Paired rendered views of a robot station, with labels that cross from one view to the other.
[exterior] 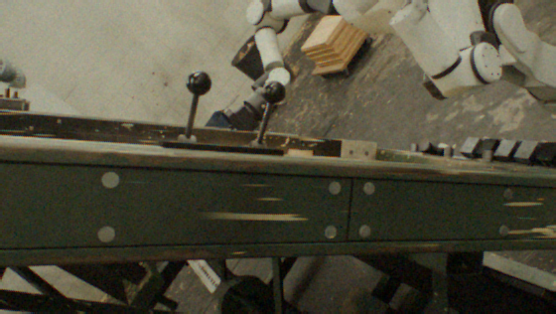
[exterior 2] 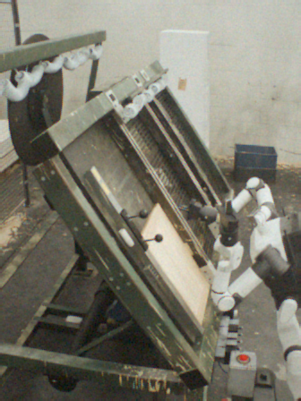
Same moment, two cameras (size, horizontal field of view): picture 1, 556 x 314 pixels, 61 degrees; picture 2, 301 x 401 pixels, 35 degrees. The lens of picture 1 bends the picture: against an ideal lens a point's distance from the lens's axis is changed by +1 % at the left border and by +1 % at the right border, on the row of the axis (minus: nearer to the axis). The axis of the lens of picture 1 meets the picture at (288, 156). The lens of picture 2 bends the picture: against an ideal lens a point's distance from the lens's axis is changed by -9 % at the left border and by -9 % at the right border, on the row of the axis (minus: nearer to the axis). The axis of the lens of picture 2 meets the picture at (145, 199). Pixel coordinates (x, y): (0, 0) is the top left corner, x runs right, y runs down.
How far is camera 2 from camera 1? 1.48 m
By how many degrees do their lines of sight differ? 21
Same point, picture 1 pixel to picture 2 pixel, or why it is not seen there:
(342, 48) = not seen: outside the picture
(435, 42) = (219, 281)
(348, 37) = not seen: outside the picture
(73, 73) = (237, 38)
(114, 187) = (85, 225)
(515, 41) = (281, 315)
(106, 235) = (75, 229)
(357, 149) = (209, 274)
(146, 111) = (245, 98)
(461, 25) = (237, 286)
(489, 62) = (225, 304)
